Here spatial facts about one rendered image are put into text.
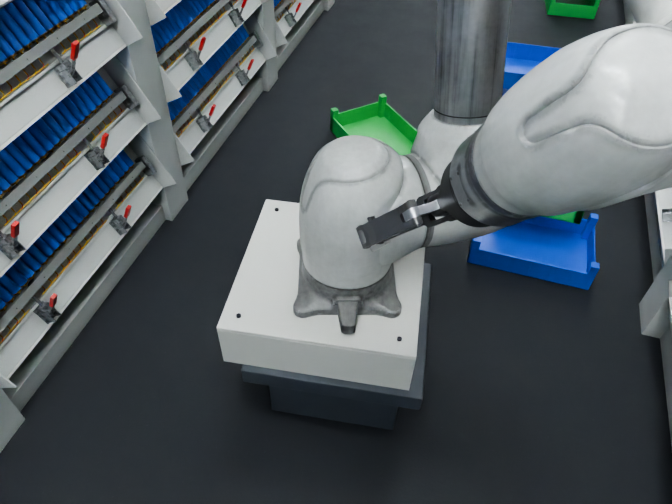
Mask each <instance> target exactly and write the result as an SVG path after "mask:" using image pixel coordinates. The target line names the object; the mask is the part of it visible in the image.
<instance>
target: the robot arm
mask: <svg viewBox="0 0 672 504"><path fill-rule="evenodd" d="M511 2H512V0H438V6H437V35H436V64H435V94H434V109H433V110H431V111H430V113H429V114H428V115H427V116H426V117H425V118H424V119H423V120H422V121H421V123H420V124H419V126H418V132H417V135H416V137H415V140H414V143H413V145H412V148H411V154H406V155H399V154H398V153H397V152H396V151H395V150H394V149H393V148H392V147H390V146H389V145H387V144H386V143H384V142H383V141H381V140H378V139H376V138H372V137H367V136H359V135H351V136H344V137H340V138H337V139H335V140H333V141H331V142H330V143H328V144H326V145H325V146H323V147H322V148H321V149H320V150H319V151H318V152H317V154H316V155H315V157H314V158H313V160H312V162H311V164H310V166H309V168H308V171H307V173H306V176H305V179H304V182H303V186H302V190H301V195H300V205H299V233H300V238H299V239H298V241H297V250H298V252H299V255H300V259H299V279H298V294H297V297H296V300H295V302H294V304H293V311H294V314H295V315H296V316H297V317H299V318H308V317H311V316H316V315H338V318H339V324H340V329H341V333H343V334H353V333H355V328H356V319H357V315H378V316H383V317H387V318H397V317H398V316H399V315H400V314H401V309H402V305H401V303H400V301H399V299H398V296H397V293H396V284H395V275H394V265H393V262H395V261H397V260H399V259H400V258H402V257H404V256H406V255H407V254H409V253H411V252H413V251H415V250H417V249H419V248H423V247H429V246H439V245H445V244H451V243H456V242H461V241H465V240H469V239H473V238H477V237H480V236H484V235H487V234H490V233H493V232H496V231H498V230H500V229H503V228H505V227H507V226H511V225H515V224H517V223H520V222H523V221H525V220H528V219H532V218H536V217H539V216H542V215H543V216H556V215H562V214H567V213H571V212H576V211H590V210H595V209H599V208H603V207H606V206H610V205H613V204H616V203H619V202H622V201H625V200H628V199H632V198H635V197H638V196H641V195H645V194H648V193H652V192H656V191H659V190H663V189H667V188H672V0H624V2H625V3H626V5H627V6H628V7H629V9H630V10H631V12H632V14H633V16H634V19H635V21H636V24H628V25H622V26H617V27H613V28H610V29H606V30H603V31H599V32H596V33H594V34H591V35H589V36H586V37H584V38H582V39H579V40H577V41H575V42H573V43H571V44H569V45H567V46H565V47H563V48H562V49H560V50H558V51H557V52H555V53H554V54H552V55H551V56H549V57H548V58H546V59H545V60H544V61H542V62H541V63H540V64H538V65H537V66H536V67H534V68H533V69H532V70H531V71H529V72H528V73H527V74H526V75H524V76H523V77H522V78H521V79H520V80H519V81H518V82H517V83H515V84H514V85H513V86H512V87H511V88H510V89H509V90H508V91H507V92H506V93H505V94H504V95H503V96H502V93H503V83H504V73H505V63H506V52H507V42H508V32H509V22H510V12H511Z"/></svg>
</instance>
